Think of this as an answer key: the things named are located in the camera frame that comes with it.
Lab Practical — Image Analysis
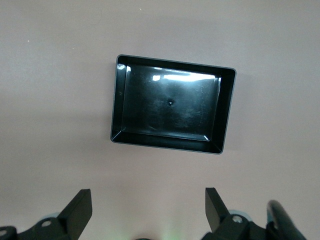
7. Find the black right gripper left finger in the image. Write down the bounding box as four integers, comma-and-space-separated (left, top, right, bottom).
0, 188, 93, 240

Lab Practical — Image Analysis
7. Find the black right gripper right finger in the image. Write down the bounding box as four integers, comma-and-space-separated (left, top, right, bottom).
201, 187, 270, 240

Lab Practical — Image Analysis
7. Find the black plastic tray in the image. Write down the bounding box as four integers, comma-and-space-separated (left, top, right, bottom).
110, 54, 237, 156

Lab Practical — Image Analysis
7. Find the brown table cover mat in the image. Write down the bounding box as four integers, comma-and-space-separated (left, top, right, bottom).
0, 0, 320, 240

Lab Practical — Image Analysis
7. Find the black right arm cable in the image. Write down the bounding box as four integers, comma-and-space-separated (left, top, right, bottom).
266, 199, 308, 240

